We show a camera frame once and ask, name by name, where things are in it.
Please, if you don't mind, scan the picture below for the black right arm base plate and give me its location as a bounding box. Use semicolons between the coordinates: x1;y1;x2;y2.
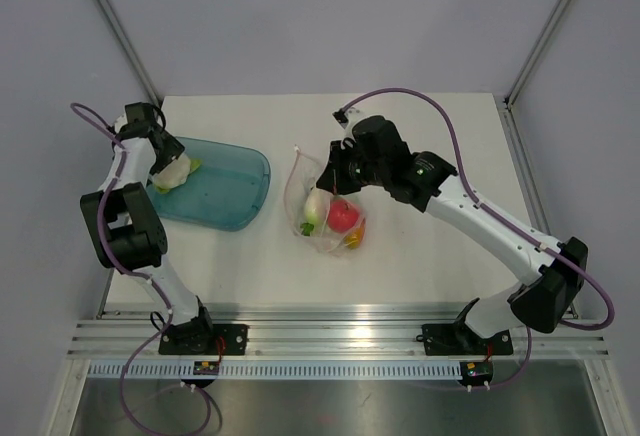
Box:
415;323;514;357

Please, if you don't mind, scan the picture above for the white eggplant green stem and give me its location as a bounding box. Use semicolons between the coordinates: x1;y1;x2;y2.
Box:
300;187;332;236

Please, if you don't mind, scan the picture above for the left aluminium corner post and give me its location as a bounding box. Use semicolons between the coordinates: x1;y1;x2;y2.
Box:
92;0;163;106

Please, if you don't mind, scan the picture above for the red tomato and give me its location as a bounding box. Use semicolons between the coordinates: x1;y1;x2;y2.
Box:
327;199;361;233

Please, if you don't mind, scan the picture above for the clear pink zip top bag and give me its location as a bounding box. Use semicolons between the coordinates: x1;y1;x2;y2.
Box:
283;146;366;255

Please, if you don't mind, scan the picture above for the right aluminium corner post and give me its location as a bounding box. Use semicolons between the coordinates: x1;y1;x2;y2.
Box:
504;0;576;111

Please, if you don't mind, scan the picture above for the white cauliflower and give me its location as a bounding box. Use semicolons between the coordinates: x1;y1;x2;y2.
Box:
151;153;202;194

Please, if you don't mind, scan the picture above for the white slotted cable duct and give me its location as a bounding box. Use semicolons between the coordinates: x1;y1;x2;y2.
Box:
88;359;462;381

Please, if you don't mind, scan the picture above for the red orange mango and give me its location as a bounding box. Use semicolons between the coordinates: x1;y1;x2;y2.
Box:
344;223;366;250

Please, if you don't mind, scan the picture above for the teal plastic container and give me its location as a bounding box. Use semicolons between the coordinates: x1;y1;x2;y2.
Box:
147;137;271;232

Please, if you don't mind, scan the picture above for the aluminium frame rail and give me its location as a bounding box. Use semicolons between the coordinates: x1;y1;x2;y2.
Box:
66;310;610;361

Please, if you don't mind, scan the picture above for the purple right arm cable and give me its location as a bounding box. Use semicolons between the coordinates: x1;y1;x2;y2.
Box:
339;87;615;392

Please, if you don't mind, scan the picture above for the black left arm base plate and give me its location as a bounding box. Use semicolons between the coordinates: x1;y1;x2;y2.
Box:
158;324;249;356

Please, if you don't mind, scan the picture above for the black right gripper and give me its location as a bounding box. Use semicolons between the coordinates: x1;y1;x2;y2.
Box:
318;139;389;196

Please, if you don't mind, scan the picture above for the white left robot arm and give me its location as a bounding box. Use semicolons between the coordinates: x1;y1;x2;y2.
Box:
71;102;216;355

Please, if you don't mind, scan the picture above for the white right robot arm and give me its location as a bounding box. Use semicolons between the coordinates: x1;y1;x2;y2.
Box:
316;112;588;356

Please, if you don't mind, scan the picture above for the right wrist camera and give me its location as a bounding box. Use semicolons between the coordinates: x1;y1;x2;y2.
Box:
332;107;365;130

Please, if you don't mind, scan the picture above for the aluminium corner post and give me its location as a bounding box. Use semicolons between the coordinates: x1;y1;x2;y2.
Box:
92;0;163;106
504;0;576;111

